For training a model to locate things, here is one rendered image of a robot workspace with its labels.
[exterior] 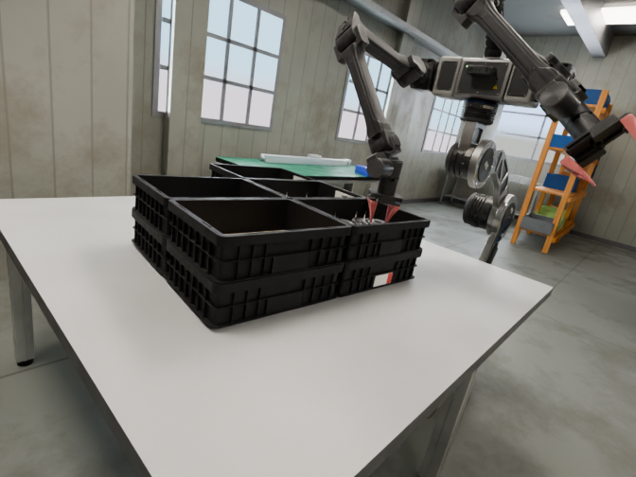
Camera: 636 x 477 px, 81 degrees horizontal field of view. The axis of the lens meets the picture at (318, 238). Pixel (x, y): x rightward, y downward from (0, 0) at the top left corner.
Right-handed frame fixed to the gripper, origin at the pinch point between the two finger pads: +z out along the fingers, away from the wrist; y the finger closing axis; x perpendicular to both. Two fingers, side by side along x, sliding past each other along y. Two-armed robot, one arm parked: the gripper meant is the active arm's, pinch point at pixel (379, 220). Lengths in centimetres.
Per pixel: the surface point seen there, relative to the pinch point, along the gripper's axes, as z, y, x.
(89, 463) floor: 92, -80, -21
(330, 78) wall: -61, 7, 390
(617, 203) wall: 35, 553, 489
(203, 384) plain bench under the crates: 19, -41, -58
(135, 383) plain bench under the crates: 20, -52, -60
